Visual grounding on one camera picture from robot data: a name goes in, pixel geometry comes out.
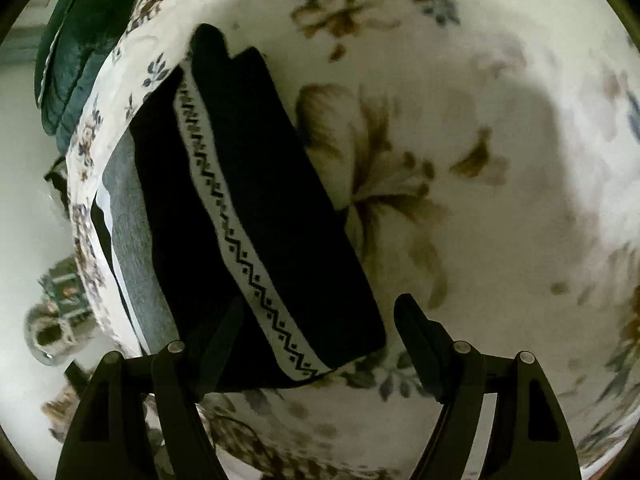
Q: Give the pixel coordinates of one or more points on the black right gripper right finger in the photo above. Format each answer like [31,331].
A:
[529,436]

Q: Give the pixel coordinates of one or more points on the floral bed sheet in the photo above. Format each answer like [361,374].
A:
[485,154]

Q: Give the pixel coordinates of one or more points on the green storage rack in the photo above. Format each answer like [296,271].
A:
[63,289]

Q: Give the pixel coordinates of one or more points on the dark green folded quilt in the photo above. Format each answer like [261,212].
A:
[76,42]

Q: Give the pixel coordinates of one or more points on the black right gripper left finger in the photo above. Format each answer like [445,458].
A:
[109,438]

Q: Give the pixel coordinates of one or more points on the black grey striped sweater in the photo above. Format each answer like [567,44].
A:
[221,235]

